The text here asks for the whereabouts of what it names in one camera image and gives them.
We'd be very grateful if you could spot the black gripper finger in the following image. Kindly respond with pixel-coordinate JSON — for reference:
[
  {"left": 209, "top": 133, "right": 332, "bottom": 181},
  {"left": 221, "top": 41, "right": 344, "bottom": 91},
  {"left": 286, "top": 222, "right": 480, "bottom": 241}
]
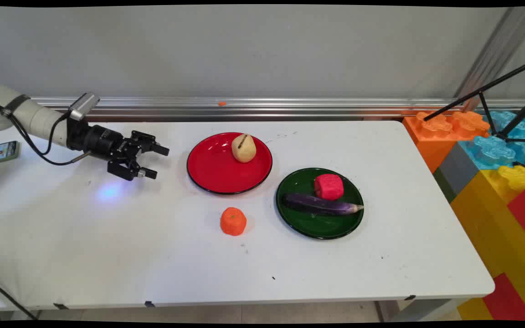
[
  {"left": 107, "top": 158, "right": 158, "bottom": 182},
  {"left": 130, "top": 130, "right": 170, "bottom": 157}
]

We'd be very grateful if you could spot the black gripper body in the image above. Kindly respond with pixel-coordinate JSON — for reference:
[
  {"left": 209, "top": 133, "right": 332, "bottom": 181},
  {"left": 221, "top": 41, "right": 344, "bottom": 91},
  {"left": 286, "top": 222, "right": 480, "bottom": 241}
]
[{"left": 67, "top": 119, "right": 136, "bottom": 165}]

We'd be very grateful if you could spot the purple toy eggplant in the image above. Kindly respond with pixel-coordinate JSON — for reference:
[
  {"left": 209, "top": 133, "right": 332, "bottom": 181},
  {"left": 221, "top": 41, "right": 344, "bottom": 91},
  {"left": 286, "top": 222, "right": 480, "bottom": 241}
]
[{"left": 283, "top": 192, "right": 365, "bottom": 216}]

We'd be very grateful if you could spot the red round plate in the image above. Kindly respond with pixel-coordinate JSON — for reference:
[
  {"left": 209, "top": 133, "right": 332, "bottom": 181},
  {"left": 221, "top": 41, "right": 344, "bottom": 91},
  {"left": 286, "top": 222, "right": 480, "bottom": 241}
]
[{"left": 186, "top": 132, "right": 273, "bottom": 195}]

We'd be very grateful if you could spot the beige toy pear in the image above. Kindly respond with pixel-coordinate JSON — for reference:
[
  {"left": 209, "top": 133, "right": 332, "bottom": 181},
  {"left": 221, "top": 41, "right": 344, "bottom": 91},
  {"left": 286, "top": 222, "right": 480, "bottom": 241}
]
[{"left": 231, "top": 133, "right": 257, "bottom": 163}]

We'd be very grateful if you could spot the smartphone in green case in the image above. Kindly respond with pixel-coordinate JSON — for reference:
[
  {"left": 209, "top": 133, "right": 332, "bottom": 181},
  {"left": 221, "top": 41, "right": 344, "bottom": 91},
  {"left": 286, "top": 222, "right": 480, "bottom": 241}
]
[{"left": 0, "top": 141, "right": 21, "bottom": 166}]

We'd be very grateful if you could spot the orange toy mandarin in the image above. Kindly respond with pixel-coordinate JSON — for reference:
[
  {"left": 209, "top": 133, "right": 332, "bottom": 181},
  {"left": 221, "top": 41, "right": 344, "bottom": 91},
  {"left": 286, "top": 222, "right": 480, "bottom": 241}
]
[{"left": 220, "top": 207, "right": 247, "bottom": 236}]

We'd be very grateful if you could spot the red toy strawberry block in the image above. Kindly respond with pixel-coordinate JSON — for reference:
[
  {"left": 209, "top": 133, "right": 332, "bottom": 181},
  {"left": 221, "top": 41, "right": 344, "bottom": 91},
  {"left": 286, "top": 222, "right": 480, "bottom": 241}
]
[{"left": 314, "top": 173, "right": 345, "bottom": 201}]

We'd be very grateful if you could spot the dark green round plate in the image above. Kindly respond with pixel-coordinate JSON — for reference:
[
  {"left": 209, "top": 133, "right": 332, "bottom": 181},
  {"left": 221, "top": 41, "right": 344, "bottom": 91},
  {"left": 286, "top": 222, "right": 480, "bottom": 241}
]
[{"left": 275, "top": 168, "right": 365, "bottom": 240}]

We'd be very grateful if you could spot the orange giant building block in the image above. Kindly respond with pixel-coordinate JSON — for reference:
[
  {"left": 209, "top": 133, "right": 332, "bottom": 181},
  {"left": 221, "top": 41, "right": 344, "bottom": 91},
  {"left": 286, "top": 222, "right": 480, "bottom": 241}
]
[{"left": 402, "top": 111, "right": 491, "bottom": 174}]

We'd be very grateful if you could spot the grey table leg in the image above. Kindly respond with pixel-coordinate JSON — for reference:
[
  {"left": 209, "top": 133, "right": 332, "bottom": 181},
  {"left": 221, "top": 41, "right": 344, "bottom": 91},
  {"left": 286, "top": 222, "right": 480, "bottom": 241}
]
[{"left": 374, "top": 298, "right": 466, "bottom": 323}]

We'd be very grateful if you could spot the grey giant building block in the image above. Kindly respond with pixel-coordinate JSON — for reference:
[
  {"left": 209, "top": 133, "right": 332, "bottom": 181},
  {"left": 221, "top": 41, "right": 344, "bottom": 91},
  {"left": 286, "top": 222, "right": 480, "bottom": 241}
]
[{"left": 433, "top": 142, "right": 481, "bottom": 204}]

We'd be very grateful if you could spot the yellow giant building block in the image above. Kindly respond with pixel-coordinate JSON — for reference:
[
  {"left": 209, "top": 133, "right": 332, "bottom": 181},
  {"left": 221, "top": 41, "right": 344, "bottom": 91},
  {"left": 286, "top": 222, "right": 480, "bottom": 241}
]
[{"left": 449, "top": 165, "right": 525, "bottom": 322}]

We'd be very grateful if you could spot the blue giant building block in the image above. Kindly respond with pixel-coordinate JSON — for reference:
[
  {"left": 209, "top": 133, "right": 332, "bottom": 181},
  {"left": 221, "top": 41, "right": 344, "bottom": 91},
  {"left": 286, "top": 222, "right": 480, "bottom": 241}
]
[{"left": 458, "top": 110, "right": 525, "bottom": 172}]

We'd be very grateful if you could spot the black tripod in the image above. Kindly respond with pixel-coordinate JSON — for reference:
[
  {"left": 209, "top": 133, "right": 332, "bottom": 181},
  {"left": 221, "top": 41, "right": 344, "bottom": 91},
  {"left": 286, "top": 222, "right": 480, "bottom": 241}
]
[{"left": 423, "top": 56, "right": 525, "bottom": 144}]

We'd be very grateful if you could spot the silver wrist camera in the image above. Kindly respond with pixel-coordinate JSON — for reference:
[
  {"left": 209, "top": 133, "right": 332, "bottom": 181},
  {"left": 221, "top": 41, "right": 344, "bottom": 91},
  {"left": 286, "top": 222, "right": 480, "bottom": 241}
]
[{"left": 68, "top": 92, "right": 101, "bottom": 122}]

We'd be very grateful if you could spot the grey velcro strap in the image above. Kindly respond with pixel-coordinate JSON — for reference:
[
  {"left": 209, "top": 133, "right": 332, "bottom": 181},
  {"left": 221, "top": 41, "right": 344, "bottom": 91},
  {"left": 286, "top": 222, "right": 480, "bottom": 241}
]
[{"left": 2, "top": 94, "right": 31, "bottom": 115}]

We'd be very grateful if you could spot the aluminium rail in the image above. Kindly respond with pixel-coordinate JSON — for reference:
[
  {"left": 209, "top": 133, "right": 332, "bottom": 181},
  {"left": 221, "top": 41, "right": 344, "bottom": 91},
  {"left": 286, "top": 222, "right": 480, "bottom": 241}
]
[{"left": 30, "top": 96, "right": 525, "bottom": 122}]

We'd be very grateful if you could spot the aluminium slanted post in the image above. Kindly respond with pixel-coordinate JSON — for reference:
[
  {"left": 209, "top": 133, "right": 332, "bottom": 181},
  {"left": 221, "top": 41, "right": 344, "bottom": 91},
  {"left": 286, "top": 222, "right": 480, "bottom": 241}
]
[{"left": 453, "top": 6, "right": 525, "bottom": 113}]

